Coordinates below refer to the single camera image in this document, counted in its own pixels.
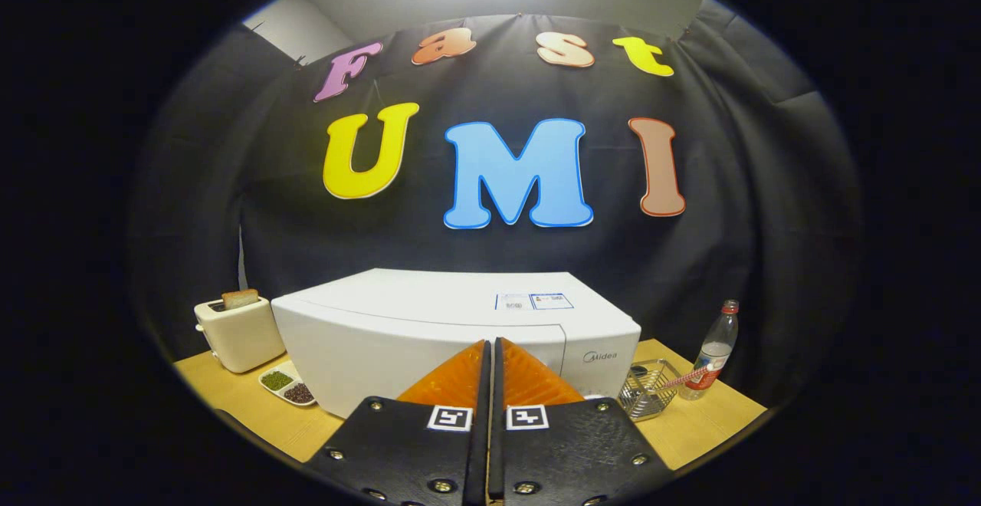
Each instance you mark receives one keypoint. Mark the red white striped stick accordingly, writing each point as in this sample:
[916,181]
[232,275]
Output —
[686,377]

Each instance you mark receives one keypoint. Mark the white microwave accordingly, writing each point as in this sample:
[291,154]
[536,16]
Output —
[398,330]

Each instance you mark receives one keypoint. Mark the toast slice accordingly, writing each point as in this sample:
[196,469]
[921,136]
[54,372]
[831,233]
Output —
[241,299]

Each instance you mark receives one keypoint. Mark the clear plastic bottle red label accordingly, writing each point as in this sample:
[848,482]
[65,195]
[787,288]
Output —
[716,345]

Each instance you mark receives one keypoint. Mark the white toaster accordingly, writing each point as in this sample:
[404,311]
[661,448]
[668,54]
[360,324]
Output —
[241,337]

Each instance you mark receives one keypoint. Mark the white divided dish of beans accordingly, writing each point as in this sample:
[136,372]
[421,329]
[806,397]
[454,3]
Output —
[280,382]

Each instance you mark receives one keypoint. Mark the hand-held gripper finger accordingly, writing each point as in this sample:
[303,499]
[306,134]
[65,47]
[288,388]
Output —
[479,445]
[497,445]

